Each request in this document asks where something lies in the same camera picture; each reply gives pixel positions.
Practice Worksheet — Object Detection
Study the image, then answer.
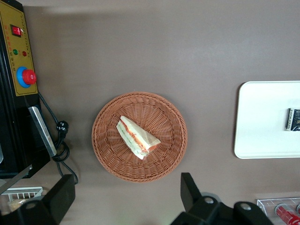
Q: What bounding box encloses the white wire rack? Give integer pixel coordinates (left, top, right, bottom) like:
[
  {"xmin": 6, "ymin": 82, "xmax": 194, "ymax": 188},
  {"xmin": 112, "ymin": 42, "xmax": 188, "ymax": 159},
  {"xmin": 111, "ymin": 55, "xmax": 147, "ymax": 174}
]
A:
[{"xmin": 0, "ymin": 186, "xmax": 44, "ymax": 203}]

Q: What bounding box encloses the triangular sandwich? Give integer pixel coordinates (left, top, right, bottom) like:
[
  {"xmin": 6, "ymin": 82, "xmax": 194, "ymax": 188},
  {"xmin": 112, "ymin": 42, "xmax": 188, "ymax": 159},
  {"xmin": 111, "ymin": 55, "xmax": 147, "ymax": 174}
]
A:
[{"xmin": 116, "ymin": 115, "xmax": 162, "ymax": 161}]

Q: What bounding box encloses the black sealing machine yellow panel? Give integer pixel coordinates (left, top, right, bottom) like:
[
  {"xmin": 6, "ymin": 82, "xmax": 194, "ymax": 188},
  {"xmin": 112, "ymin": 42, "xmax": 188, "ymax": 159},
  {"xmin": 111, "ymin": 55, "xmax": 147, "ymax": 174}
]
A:
[{"xmin": 0, "ymin": 0, "xmax": 58, "ymax": 195}]

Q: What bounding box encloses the clear bag of rice crackers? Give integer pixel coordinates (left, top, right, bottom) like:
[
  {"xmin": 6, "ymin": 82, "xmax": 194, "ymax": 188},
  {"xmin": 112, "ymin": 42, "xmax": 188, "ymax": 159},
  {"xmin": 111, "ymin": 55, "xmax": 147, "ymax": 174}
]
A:
[{"xmin": 6, "ymin": 198, "xmax": 28, "ymax": 213}]

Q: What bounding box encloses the cream rectangular plastic tray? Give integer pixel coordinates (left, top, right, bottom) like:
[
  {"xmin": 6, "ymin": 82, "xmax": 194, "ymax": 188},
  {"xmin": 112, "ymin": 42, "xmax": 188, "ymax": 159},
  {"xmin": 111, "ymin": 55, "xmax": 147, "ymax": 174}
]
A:
[{"xmin": 233, "ymin": 81, "xmax": 300, "ymax": 160}]

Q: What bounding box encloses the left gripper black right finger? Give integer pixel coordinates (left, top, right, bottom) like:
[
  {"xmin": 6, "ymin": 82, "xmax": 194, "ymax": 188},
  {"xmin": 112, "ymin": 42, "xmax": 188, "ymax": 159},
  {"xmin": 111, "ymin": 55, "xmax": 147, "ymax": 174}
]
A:
[{"xmin": 171, "ymin": 172, "xmax": 235, "ymax": 225}]

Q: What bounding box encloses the round brown wicker basket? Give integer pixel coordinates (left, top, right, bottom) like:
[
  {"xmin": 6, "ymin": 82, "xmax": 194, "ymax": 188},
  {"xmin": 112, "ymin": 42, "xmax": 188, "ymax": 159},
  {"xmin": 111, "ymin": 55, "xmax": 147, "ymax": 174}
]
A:
[{"xmin": 91, "ymin": 91, "xmax": 188, "ymax": 183}]

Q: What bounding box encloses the clear acrylic bottle rack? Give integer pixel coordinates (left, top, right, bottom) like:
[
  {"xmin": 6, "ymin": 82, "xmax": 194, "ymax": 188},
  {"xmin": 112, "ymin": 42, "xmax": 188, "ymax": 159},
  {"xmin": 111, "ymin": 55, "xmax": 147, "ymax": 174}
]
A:
[{"xmin": 256, "ymin": 197, "xmax": 300, "ymax": 225}]

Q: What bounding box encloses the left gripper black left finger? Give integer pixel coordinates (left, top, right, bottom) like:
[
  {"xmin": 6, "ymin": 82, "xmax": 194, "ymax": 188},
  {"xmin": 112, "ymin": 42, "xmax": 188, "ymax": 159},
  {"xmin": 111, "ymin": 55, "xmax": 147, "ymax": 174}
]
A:
[{"xmin": 0, "ymin": 174, "xmax": 76, "ymax": 225}]

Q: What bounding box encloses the small black snack box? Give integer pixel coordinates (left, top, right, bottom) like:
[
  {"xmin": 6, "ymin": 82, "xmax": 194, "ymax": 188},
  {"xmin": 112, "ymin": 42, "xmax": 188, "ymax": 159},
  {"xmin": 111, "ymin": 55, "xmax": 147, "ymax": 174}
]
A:
[{"xmin": 285, "ymin": 108, "xmax": 300, "ymax": 132}]

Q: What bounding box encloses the black power cable with plug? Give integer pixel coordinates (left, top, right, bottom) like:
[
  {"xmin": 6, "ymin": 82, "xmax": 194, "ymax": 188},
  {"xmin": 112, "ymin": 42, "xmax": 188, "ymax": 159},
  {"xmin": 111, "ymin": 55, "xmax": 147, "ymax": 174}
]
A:
[{"xmin": 38, "ymin": 91, "xmax": 79, "ymax": 186}]

